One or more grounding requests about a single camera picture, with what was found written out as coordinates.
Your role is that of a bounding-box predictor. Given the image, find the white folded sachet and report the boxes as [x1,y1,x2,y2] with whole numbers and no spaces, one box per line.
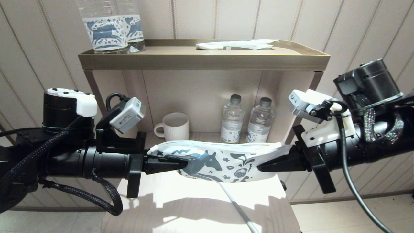
[195,43,224,50]

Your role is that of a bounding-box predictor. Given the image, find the silver-flecked braided arm cable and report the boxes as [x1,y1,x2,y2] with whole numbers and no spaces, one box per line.
[355,95,405,145]

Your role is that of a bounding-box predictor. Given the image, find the white packet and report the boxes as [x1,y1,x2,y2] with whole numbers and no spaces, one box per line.
[223,39,279,50]

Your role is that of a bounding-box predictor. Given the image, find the small capped water bottle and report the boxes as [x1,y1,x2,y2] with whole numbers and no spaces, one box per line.
[245,97,276,144]
[221,94,245,144]

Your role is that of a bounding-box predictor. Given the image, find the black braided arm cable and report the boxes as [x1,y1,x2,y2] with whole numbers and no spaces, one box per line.
[0,116,85,185]
[38,169,124,216]

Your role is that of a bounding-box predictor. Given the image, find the beige wooden shelf unit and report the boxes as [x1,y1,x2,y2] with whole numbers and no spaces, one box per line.
[78,39,330,233]

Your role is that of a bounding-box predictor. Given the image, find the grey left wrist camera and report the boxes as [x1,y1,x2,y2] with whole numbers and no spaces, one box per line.
[95,93,147,153]

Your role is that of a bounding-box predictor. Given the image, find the large horse-label water bottle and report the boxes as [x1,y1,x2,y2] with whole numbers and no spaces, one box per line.
[117,0,146,53]
[76,0,130,54]

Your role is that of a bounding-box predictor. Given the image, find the grey toothbrush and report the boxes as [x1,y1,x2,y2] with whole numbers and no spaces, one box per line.
[217,182,261,233]

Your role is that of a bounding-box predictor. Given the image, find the white ribbed mug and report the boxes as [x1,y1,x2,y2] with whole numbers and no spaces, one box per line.
[154,112,190,142]

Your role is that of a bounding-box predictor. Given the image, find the white pouch blue horse print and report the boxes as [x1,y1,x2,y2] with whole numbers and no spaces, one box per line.
[147,140,293,183]

